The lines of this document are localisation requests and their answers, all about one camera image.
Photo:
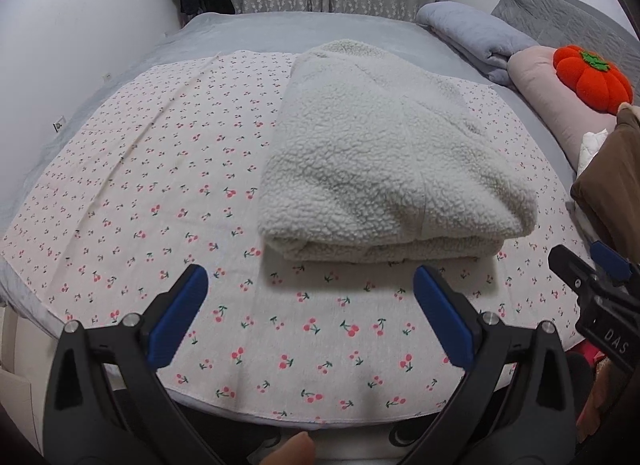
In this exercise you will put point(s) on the cherry print bed cover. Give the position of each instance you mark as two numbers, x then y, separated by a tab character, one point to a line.
200	225

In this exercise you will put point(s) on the white wall outlet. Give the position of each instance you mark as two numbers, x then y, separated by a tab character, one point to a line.
59	123

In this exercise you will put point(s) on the orange pumpkin plush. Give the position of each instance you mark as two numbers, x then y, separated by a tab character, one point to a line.
595	85

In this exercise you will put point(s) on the red cloth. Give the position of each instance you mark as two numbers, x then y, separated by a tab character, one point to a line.
592	357

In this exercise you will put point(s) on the grey bed sheet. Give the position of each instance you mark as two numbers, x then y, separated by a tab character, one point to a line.
250	30

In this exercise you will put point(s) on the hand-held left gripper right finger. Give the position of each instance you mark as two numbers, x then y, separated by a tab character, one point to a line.
442	315

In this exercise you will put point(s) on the cream fleece zip jacket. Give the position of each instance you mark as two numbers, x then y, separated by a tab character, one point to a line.
390	160

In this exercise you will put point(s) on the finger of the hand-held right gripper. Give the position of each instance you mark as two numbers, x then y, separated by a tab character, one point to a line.
611	259
567	265

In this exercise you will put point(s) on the grey quilted pillow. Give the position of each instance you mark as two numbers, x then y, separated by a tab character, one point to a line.
560	15

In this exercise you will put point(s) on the black shoe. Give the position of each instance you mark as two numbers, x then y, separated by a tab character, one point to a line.
265	447
407	435

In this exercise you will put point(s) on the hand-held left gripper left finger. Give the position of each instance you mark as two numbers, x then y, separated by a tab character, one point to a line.
180	315

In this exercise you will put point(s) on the brown cloth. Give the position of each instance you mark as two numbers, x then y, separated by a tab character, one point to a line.
615	170

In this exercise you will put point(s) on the folded lavender grey blanket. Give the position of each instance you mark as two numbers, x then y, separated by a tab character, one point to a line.
470	30

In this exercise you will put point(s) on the white cloth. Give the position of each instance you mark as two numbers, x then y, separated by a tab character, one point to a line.
590	147

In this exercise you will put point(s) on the pale pink pillow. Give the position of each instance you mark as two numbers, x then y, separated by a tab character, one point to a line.
545	90

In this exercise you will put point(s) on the white bedside furniture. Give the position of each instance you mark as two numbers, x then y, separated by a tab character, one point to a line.
15	375

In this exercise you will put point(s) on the person's left hand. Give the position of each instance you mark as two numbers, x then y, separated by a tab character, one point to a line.
292	451

